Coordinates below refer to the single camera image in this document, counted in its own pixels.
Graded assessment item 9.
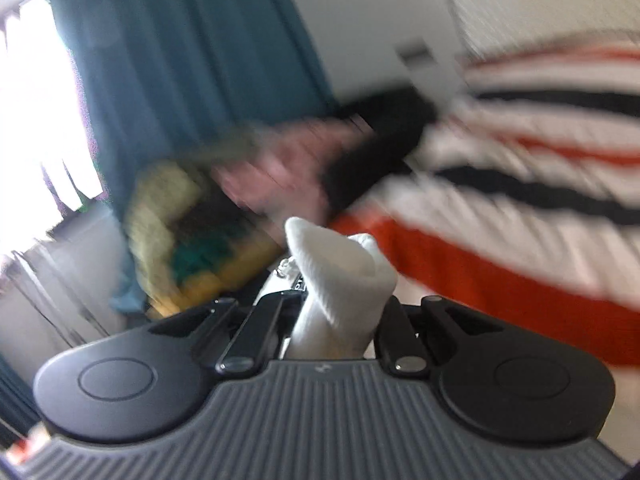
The cream knitted blanket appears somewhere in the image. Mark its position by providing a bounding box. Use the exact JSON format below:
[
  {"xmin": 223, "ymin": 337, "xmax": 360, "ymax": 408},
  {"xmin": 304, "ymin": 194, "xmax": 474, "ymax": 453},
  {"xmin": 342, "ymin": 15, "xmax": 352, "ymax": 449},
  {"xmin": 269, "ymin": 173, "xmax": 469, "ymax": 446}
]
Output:
[{"xmin": 124, "ymin": 160, "xmax": 206, "ymax": 300}]

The striped bed blanket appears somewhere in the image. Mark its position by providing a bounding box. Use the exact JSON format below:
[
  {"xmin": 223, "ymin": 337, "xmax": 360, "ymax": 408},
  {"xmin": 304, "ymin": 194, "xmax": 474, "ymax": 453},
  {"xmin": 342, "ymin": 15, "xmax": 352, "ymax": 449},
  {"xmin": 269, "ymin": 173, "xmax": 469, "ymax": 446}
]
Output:
[{"xmin": 324, "ymin": 29, "xmax": 640, "ymax": 369}]

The white hooded garment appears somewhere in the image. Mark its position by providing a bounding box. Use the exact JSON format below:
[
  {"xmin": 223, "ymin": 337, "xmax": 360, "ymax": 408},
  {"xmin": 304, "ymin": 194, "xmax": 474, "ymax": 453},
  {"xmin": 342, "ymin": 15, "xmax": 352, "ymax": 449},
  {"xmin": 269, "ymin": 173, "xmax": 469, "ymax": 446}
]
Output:
[{"xmin": 284, "ymin": 217, "xmax": 398, "ymax": 361}]

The white quilted headboard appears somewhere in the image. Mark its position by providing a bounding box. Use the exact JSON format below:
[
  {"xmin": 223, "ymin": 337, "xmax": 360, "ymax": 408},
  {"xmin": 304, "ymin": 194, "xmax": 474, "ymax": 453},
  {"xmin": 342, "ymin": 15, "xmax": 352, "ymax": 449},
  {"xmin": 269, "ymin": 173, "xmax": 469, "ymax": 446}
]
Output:
[{"xmin": 446, "ymin": 0, "xmax": 639, "ymax": 58}]

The green garment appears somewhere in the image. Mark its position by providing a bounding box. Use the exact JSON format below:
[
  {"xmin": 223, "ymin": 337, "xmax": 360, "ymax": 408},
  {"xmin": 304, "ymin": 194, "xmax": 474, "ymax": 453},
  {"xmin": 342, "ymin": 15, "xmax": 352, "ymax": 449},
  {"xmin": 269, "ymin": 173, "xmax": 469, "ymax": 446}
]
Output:
[{"xmin": 170, "ymin": 226, "xmax": 246, "ymax": 286}]

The yellow garment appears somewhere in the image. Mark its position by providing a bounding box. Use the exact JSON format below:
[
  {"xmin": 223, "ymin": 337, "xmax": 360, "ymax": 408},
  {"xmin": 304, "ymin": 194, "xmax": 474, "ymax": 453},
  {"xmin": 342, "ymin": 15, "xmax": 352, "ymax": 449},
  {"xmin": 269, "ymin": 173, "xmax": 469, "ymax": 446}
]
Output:
[{"xmin": 146, "ymin": 235, "xmax": 283, "ymax": 320}]

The right blue curtain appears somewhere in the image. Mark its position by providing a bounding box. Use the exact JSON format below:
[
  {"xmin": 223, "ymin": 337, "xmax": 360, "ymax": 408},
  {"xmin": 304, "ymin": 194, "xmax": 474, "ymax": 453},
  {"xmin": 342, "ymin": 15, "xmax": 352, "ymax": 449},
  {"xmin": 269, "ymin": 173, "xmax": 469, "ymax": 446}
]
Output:
[{"xmin": 41, "ymin": 0, "xmax": 336, "ymax": 316}]

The dark framed window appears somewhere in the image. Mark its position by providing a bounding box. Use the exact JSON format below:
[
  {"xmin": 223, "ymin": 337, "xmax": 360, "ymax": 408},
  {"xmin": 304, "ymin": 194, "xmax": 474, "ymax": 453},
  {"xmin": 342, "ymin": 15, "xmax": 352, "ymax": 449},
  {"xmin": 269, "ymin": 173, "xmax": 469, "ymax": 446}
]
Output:
[{"xmin": 1, "ymin": 0, "xmax": 104, "ymax": 259}]

